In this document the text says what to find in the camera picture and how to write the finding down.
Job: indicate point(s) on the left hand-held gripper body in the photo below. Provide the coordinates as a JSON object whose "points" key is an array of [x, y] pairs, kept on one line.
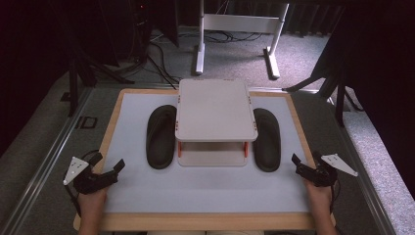
{"points": [[88, 182]]}

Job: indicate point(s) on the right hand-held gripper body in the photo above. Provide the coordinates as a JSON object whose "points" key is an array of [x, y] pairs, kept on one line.
{"points": [[321, 174]]}

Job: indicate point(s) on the person's left hand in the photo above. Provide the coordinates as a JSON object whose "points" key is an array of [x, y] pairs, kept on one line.
{"points": [[92, 202]]}

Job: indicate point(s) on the person's right hand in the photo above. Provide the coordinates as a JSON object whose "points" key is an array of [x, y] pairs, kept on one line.
{"points": [[318, 199]]}

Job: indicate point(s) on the dark slipper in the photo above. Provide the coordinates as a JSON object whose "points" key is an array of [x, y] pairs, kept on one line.
{"points": [[161, 137], [268, 142]]}

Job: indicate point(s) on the black tripod stand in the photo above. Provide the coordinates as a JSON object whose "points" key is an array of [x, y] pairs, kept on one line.
{"points": [[78, 75], [332, 88]]}

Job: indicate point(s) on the white two-tier shoe rack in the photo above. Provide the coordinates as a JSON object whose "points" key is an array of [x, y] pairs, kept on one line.
{"points": [[215, 114]]}

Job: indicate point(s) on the dark curtain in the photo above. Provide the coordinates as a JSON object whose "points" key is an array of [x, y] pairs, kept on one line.
{"points": [[385, 65], [29, 58]]}

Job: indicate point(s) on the black computer tower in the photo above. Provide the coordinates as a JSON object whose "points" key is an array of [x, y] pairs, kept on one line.
{"points": [[133, 29]]}

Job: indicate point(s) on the black floor bracket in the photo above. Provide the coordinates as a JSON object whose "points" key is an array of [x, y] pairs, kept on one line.
{"points": [[86, 122]]}

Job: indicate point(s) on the metal floor rail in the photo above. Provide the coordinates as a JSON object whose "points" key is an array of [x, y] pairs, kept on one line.
{"points": [[39, 166], [362, 169]]}

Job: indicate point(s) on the white desk frame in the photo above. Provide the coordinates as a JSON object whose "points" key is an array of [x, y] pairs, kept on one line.
{"points": [[239, 23]]}

